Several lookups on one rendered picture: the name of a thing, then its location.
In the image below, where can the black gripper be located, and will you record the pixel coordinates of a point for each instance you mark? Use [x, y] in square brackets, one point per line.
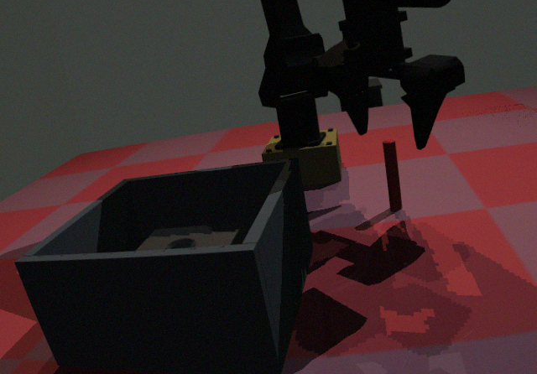
[426, 80]

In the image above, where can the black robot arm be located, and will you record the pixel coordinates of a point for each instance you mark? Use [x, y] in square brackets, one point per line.
[289, 52]

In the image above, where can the red peg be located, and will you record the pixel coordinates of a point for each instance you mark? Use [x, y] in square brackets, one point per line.
[392, 172]

